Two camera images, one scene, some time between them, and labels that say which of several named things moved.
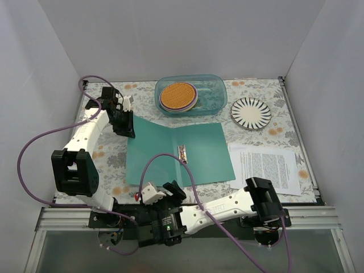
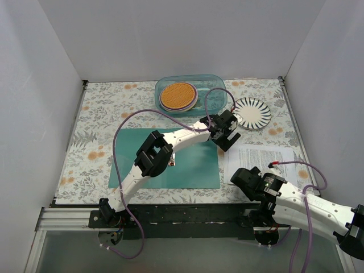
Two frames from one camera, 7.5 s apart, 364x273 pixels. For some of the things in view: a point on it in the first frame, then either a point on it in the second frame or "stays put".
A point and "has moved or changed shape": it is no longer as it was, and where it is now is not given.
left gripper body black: (125, 125) → (227, 141)
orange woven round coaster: (178, 96) stays put
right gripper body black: (173, 193) → (240, 178)
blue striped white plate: (251, 113) stays put
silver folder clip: (182, 152) → (172, 162)
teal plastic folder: (202, 149) has moved or changed shape
